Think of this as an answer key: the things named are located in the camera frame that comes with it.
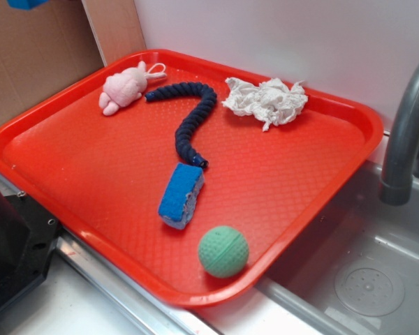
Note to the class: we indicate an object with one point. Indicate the blue rectangular block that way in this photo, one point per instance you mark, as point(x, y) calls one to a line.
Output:
point(25, 4)

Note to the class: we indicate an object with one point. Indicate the red plastic tray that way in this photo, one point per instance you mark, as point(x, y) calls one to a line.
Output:
point(104, 177)

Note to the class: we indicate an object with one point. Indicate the brown cardboard panel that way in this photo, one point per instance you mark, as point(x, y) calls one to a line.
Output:
point(50, 47)

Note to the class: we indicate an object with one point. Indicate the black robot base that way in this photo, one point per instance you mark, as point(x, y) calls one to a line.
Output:
point(28, 237)

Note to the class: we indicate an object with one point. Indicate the crumpled white paper towel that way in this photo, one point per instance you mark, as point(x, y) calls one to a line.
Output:
point(271, 102)

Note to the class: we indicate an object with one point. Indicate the sink drain cover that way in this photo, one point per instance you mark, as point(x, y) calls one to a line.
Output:
point(369, 290)

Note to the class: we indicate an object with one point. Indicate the blue sponge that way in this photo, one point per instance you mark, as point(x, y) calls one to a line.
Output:
point(180, 197)

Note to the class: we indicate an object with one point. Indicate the grey faucet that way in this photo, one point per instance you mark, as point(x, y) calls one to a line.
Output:
point(401, 161)

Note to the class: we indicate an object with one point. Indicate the green dimpled ball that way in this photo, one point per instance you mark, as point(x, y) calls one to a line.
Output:
point(223, 252)

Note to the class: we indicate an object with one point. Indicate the pink plush bunny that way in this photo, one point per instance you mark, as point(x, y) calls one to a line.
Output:
point(122, 89)

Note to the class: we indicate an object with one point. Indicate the grey sink basin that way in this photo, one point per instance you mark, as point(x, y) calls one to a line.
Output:
point(354, 228)

